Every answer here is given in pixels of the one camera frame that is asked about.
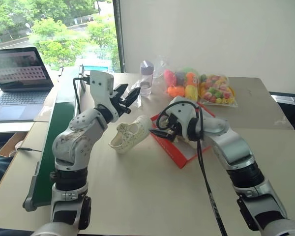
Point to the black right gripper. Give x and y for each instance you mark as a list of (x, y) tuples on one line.
[(178, 130)]

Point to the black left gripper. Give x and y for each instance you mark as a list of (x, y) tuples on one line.
[(120, 105)]

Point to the white perforated shoe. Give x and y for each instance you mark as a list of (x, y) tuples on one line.
[(130, 135)]

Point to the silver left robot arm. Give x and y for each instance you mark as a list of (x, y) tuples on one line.
[(71, 142)]

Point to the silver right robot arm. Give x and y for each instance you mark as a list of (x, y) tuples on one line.
[(236, 145)]

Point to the green conveyor belt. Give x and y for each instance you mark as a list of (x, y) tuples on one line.
[(56, 118)]

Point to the empty clear plastic bag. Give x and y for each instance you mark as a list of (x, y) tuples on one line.
[(137, 99)]

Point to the clear bottle purple lid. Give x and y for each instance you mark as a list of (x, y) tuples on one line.
[(146, 81)]

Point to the bag of colourful plush toys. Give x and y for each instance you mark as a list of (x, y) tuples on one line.
[(184, 83)]

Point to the bag of colourful small balls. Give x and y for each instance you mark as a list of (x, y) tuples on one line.
[(218, 89)]

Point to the grey open laptop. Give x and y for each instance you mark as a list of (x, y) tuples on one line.
[(19, 78)]

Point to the black furniture piece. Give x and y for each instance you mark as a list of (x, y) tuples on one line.
[(290, 105)]

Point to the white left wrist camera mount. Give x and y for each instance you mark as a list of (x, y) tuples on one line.
[(100, 83)]

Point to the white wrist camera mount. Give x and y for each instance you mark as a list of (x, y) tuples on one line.
[(100, 83), (184, 110)]

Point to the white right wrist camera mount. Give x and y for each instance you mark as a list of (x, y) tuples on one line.
[(184, 110)]

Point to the black window frame post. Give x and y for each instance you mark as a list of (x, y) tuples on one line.
[(120, 37)]

